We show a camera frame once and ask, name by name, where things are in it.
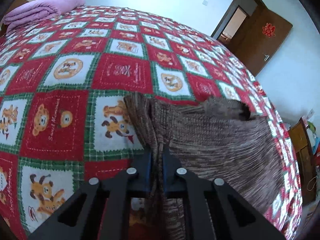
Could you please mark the dark brown door frame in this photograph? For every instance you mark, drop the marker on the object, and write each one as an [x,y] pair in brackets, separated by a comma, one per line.
[238,14]

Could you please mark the red checkered cartoon bedspread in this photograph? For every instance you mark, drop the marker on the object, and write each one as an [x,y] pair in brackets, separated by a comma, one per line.
[63,118]

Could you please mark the folded purple blanket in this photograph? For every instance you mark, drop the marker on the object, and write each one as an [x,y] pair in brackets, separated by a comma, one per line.
[37,11]

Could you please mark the brown knitted sweater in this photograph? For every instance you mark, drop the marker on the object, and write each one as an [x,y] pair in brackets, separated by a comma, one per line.
[218,138]

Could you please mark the wooden bedside cabinet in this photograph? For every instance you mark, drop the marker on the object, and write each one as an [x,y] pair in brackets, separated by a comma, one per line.
[301,144]

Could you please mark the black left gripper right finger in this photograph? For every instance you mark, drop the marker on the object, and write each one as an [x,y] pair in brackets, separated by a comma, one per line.
[212,208]

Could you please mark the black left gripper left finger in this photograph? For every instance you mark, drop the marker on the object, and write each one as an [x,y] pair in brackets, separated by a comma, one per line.
[99,209]

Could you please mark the brown wooden door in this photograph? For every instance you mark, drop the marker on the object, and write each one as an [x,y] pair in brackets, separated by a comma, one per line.
[250,45]

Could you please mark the red paper door decoration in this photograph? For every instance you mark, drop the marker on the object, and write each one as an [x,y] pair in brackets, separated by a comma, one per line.
[269,30]

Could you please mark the silver door handle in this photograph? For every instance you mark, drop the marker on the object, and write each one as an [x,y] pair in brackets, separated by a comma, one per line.
[266,56]

